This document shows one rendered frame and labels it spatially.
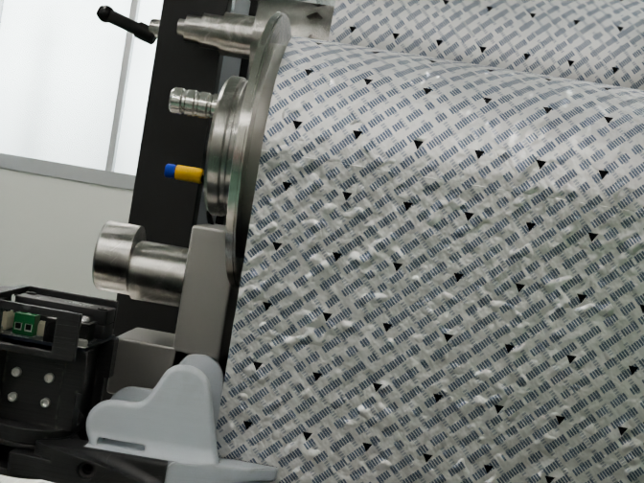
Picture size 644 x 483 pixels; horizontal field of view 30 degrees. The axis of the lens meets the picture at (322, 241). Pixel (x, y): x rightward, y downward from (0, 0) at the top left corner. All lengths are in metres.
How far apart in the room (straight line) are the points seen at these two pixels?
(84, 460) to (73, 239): 5.85
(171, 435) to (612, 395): 0.21
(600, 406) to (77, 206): 5.87
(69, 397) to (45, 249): 5.87
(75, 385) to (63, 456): 0.04
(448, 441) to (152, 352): 0.18
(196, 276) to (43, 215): 5.79
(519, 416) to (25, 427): 0.23
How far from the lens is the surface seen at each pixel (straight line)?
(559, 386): 0.59
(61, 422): 0.59
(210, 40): 0.90
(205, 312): 0.66
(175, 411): 0.58
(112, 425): 0.58
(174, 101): 0.64
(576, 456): 0.59
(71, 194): 6.40
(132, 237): 0.68
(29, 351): 0.58
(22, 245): 6.49
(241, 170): 0.57
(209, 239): 0.66
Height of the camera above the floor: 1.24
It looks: 3 degrees down
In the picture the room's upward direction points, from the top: 9 degrees clockwise
